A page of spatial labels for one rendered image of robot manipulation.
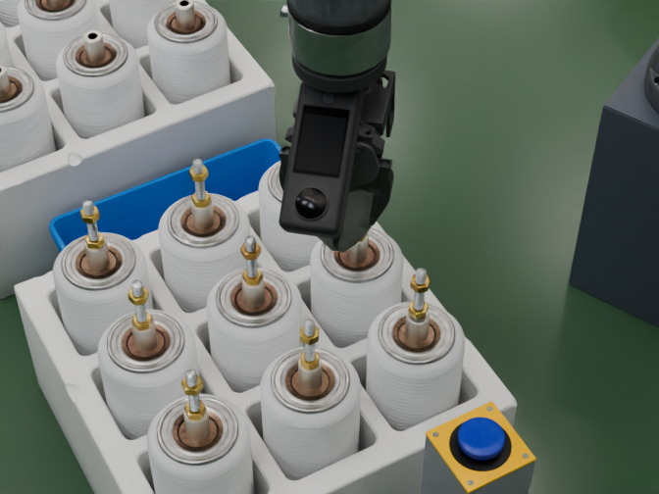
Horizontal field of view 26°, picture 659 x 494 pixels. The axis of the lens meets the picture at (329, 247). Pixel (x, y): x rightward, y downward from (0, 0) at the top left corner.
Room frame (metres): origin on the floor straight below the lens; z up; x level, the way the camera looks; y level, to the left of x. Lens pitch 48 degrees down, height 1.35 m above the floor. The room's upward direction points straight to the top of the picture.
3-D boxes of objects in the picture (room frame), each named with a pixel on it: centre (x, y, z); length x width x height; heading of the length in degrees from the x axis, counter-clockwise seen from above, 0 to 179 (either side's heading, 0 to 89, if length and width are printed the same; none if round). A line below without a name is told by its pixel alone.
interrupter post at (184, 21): (1.34, 0.17, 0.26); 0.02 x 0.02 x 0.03
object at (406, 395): (0.86, -0.09, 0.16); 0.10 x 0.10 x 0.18
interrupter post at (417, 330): (0.86, -0.09, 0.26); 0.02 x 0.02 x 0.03
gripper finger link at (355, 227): (0.82, -0.03, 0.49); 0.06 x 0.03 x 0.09; 169
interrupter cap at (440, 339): (0.86, -0.09, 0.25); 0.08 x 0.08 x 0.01
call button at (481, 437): (0.69, -0.13, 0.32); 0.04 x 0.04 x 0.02
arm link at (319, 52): (0.82, 0.00, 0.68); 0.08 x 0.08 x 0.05
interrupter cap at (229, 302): (0.91, 0.08, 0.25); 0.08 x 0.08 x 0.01
